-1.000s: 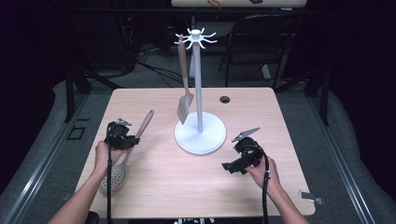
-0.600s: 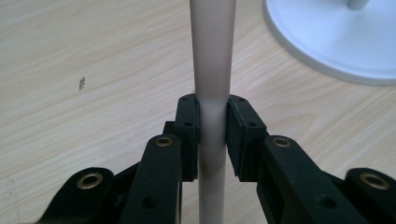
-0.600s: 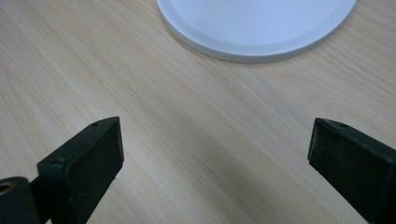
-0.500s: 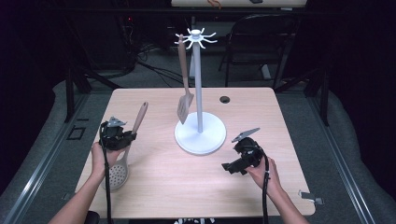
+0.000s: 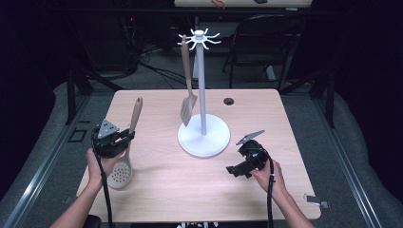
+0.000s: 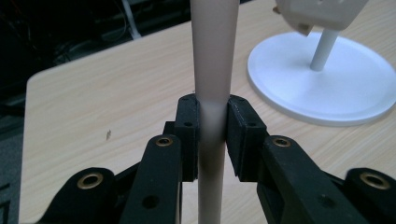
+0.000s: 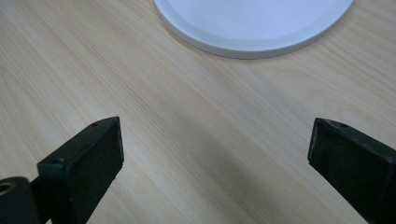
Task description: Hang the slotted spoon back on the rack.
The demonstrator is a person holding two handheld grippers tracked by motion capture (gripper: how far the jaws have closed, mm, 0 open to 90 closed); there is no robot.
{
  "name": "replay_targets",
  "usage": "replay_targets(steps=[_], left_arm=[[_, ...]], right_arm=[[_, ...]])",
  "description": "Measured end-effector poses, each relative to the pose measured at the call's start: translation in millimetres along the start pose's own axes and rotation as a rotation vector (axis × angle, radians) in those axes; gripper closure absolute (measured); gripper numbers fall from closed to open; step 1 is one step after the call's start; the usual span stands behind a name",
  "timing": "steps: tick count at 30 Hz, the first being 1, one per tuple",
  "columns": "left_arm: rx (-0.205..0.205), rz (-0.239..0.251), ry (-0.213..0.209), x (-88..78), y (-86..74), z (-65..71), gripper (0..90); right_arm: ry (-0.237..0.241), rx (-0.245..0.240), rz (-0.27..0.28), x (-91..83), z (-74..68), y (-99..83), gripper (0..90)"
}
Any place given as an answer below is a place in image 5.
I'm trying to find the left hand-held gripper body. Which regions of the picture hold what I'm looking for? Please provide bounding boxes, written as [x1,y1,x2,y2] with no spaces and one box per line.
[91,119,128,159]

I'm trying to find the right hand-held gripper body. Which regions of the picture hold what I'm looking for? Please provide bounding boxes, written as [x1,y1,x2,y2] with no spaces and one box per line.
[235,129,271,171]

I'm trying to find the beige slotted skimmer spoon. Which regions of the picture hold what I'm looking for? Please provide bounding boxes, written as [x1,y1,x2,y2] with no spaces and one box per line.
[106,96,144,190]

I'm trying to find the white utensil stand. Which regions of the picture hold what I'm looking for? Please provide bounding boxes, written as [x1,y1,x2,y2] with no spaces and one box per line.
[177,28,232,159]

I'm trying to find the beige slotted spatula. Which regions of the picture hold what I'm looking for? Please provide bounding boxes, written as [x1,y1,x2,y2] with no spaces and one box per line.
[179,34,199,127]

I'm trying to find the person's right hand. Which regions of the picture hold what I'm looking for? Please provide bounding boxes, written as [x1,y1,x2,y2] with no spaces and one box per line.
[249,159,288,200]

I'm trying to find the person's left hand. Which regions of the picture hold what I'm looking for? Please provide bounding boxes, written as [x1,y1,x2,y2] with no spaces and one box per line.
[86,147,122,189]

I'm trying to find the black folding chair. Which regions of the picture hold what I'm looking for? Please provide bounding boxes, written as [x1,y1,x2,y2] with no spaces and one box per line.
[222,13,306,92]

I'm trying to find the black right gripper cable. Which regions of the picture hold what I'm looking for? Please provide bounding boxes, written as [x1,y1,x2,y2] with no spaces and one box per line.
[266,158,277,228]

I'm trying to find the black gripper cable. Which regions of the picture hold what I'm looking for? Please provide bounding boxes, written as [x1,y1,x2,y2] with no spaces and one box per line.
[266,158,277,228]
[90,126,115,228]

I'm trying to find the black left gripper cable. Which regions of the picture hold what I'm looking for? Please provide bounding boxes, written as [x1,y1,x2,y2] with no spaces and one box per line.
[90,126,115,228]

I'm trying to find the black metal frame stand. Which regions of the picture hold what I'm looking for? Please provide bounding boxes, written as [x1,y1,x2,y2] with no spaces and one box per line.
[64,61,125,126]
[278,63,337,129]

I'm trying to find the black floor cables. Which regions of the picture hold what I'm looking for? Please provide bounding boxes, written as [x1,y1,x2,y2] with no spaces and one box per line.
[126,44,195,90]

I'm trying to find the metal floor rail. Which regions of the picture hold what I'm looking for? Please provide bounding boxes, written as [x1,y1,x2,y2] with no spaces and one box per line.
[312,94,385,228]
[0,94,91,228]

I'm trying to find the metal table corner bracket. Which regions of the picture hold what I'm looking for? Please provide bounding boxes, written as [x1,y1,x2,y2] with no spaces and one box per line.
[303,192,331,210]

